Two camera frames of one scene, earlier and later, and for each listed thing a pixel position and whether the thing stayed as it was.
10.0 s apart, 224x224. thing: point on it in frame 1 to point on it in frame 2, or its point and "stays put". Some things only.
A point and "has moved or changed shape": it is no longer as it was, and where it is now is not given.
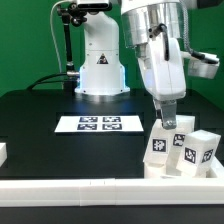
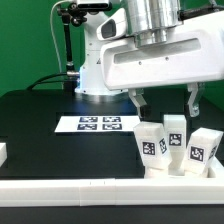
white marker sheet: (99, 123) stays put
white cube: (157, 150) has moved or changed shape
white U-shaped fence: (207, 190) stays put
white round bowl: (159, 172) stays put
